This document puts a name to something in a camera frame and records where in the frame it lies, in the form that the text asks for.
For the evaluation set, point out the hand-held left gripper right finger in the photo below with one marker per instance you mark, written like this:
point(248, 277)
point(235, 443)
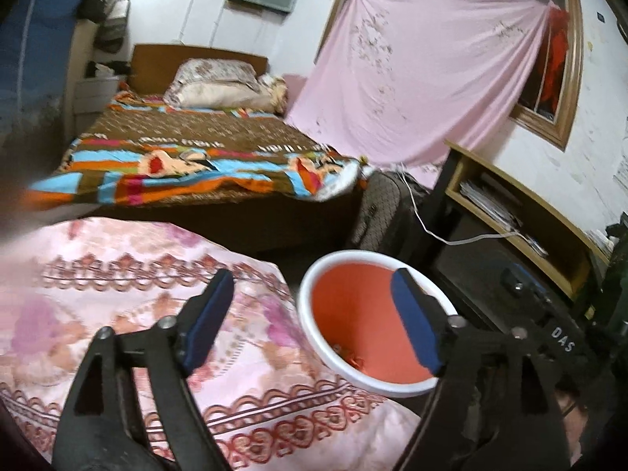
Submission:
point(417, 324)

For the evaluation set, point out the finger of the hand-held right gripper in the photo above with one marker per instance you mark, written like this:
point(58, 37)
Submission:
point(527, 284)

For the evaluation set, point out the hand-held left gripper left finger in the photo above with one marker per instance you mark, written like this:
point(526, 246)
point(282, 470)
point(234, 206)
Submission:
point(208, 324)

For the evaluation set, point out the orange plastic basin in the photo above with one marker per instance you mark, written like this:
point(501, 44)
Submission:
point(353, 304)

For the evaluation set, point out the orange snack wrapper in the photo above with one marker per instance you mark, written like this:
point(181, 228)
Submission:
point(351, 357)

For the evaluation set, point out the person's right hand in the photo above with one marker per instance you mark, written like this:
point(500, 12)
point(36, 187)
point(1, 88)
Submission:
point(574, 422)

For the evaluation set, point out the wooden desk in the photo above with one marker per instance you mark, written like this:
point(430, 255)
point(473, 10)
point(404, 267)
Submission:
point(539, 206)

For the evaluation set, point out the stack of papers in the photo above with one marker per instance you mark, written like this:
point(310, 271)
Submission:
point(490, 206)

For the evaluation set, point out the pink floral bed cover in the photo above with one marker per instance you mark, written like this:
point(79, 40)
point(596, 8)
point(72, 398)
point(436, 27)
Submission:
point(122, 279)

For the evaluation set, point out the dark quilted bag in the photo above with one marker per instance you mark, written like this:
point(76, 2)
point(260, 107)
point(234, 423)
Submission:
point(387, 211)

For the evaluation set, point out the colourful patterned blanket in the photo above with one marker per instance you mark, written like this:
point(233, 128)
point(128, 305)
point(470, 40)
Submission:
point(196, 157)

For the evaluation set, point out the pink hanging sheet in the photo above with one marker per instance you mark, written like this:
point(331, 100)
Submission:
point(422, 83)

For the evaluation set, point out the red hanging cloth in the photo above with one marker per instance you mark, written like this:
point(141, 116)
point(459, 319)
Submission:
point(554, 59)

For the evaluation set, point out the cream pillow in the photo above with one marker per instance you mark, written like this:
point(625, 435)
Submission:
point(221, 95)

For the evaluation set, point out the barred wooden window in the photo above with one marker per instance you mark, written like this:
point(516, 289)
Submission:
point(571, 59)

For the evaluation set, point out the folded floral quilt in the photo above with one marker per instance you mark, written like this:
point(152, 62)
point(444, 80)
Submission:
point(274, 91)

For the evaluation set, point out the white nightstand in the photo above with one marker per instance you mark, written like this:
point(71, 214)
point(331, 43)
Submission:
point(93, 103)

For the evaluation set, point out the floral pillow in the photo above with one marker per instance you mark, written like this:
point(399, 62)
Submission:
point(216, 71)

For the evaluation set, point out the wooden bed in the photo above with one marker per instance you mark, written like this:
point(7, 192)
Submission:
point(152, 66)

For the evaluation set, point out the white and brown handbag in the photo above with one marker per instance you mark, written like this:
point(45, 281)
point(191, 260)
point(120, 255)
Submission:
point(113, 29)

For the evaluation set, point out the blue fabric wardrobe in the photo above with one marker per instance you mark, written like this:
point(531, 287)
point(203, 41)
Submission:
point(34, 34)

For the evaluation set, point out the black handbag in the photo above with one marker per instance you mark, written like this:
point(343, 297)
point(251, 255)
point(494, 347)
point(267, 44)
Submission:
point(93, 5)

